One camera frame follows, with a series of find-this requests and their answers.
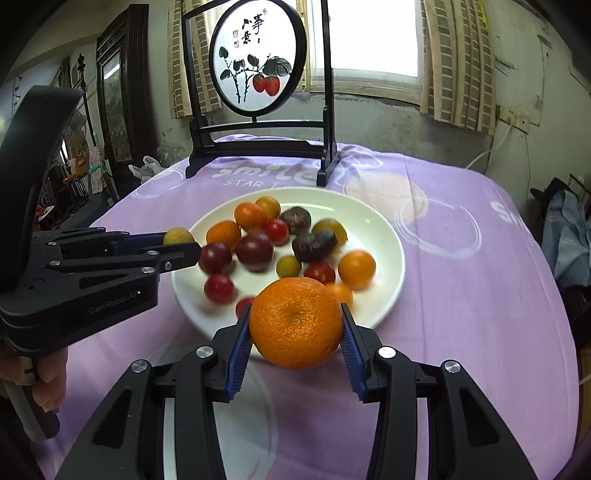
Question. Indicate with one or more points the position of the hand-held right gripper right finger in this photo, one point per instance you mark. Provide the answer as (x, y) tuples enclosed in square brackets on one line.
[(353, 364)]

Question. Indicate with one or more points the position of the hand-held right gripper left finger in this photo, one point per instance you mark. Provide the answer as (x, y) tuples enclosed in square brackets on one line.
[(238, 364)]

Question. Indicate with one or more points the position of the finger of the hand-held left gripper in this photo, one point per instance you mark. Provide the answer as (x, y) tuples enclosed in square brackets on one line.
[(180, 256), (138, 242)]

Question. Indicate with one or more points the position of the yellow cherry tomato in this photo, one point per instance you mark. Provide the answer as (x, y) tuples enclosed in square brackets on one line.
[(178, 235), (288, 266), (334, 228), (270, 205)]

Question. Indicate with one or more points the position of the dark purple cherry tomato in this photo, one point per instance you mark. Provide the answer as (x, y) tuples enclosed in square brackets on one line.
[(254, 251), (215, 258)]

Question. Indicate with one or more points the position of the red cherry tomato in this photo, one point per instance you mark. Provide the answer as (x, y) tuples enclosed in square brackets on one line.
[(276, 230), (244, 304), (319, 272), (219, 288)]

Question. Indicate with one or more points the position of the large orange mandarin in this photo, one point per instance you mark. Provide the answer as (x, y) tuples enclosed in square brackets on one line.
[(295, 323)]

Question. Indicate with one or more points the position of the white round plate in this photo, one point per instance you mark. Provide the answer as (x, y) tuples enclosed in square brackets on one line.
[(383, 240)]

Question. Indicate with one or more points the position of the person's left hand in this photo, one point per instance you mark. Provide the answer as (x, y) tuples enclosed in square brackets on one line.
[(51, 383)]

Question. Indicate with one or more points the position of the white plastic bag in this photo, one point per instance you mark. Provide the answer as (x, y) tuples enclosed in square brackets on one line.
[(147, 167)]

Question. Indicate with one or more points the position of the purple printed tablecloth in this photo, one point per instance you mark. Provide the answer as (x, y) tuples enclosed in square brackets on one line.
[(461, 300)]

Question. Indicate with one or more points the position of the dark wooden framed cabinet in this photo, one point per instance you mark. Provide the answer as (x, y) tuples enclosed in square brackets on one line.
[(138, 92)]

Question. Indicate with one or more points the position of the beige checked curtain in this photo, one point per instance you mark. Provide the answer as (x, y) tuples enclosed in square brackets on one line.
[(457, 60), (201, 55)]

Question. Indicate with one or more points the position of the round painted table screen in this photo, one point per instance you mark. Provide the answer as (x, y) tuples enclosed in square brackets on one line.
[(277, 46)]

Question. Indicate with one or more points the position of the blue garment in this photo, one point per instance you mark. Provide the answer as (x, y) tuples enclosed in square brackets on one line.
[(568, 230)]

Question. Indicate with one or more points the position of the black garment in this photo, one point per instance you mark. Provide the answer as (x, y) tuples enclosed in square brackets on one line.
[(554, 189)]

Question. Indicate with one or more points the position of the bright window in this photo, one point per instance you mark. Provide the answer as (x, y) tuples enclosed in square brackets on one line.
[(369, 37)]

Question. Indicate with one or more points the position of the white wall outlet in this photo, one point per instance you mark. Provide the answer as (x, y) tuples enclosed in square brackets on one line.
[(515, 119)]

